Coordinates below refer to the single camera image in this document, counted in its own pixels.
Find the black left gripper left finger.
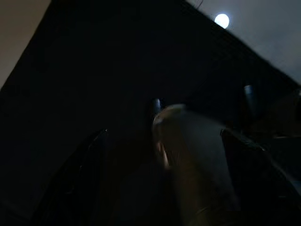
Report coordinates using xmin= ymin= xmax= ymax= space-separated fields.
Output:
xmin=35 ymin=128 xmax=109 ymax=226

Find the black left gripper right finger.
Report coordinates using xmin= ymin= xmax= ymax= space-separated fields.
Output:
xmin=220 ymin=128 xmax=301 ymax=226

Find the pale cylindrical bottle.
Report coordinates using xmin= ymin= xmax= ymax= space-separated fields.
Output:
xmin=151 ymin=103 xmax=243 ymax=226

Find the grey fridge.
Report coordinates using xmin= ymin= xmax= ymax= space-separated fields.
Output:
xmin=0 ymin=0 xmax=301 ymax=226

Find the round ceiling light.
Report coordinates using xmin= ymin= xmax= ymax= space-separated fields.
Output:
xmin=214 ymin=13 xmax=230 ymax=29

